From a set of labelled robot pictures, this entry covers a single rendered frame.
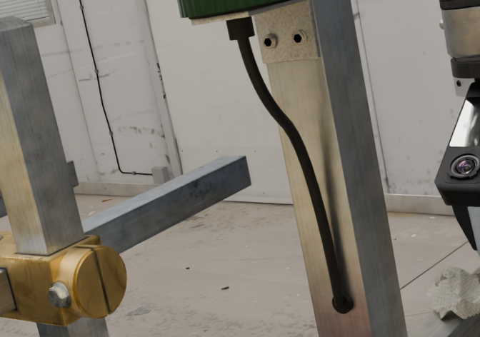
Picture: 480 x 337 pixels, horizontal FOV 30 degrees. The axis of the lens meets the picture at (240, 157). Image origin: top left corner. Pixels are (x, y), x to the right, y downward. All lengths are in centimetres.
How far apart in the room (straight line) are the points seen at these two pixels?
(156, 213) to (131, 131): 411
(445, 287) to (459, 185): 8
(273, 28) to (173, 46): 402
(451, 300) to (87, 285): 26
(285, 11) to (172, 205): 37
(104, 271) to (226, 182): 23
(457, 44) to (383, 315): 31
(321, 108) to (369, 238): 7
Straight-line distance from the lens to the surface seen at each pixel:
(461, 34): 73
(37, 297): 65
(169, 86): 455
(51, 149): 63
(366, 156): 47
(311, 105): 45
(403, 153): 372
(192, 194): 79
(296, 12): 44
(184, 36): 439
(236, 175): 84
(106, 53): 486
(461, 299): 67
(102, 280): 63
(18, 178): 63
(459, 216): 79
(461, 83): 124
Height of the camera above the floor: 114
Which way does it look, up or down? 12 degrees down
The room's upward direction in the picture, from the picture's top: 12 degrees counter-clockwise
